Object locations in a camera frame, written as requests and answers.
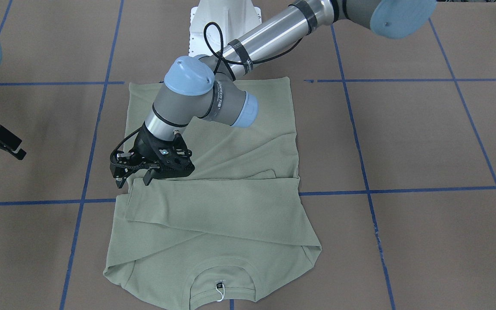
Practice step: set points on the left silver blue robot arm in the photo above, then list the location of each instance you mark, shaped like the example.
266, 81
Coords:
202, 86

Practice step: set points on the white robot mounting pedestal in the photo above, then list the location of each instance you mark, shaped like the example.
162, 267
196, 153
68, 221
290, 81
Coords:
234, 17

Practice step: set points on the olive green long-sleeve shirt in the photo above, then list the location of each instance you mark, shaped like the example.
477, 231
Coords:
234, 229

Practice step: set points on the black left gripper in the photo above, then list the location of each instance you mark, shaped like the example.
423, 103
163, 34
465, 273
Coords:
143, 144

